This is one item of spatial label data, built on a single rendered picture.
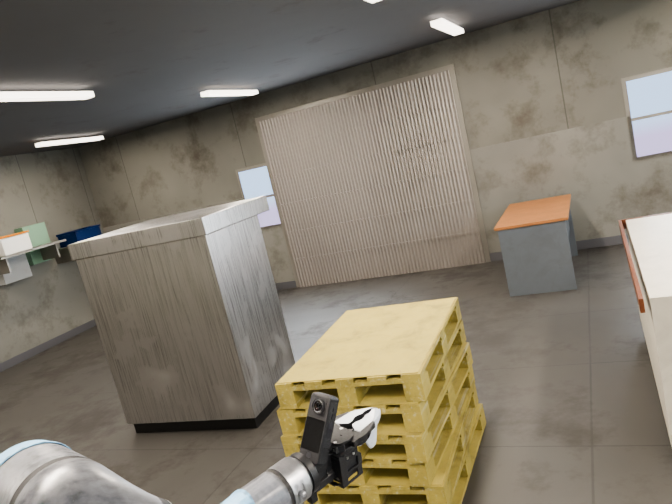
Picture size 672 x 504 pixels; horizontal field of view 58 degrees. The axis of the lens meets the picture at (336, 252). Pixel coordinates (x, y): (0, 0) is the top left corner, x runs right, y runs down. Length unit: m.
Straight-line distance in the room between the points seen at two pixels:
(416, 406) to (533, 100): 5.97
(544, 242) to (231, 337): 3.61
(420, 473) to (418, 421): 0.29
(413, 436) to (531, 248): 4.08
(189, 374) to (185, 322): 0.46
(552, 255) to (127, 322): 4.36
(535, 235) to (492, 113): 2.28
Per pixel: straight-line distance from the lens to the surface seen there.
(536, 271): 6.95
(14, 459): 0.82
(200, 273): 4.82
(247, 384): 4.99
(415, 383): 3.07
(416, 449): 3.18
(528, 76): 8.47
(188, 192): 10.52
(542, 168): 8.50
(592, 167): 8.49
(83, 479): 0.72
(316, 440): 1.05
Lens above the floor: 2.07
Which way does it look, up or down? 10 degrees down
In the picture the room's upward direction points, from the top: 13 degrees counter-clockwise
